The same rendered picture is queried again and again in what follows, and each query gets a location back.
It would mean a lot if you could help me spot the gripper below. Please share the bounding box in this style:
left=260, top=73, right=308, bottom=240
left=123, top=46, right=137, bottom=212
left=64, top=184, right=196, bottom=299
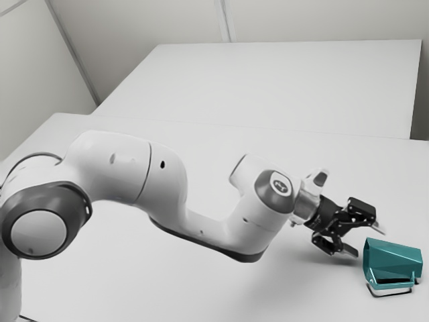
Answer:
left=304, top=195, right=385, bottom=258

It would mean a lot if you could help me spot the teal faceted mug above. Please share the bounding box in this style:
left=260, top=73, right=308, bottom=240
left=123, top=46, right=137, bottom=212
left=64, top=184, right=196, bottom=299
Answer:
left=363, top=237, right=422, bottom=296

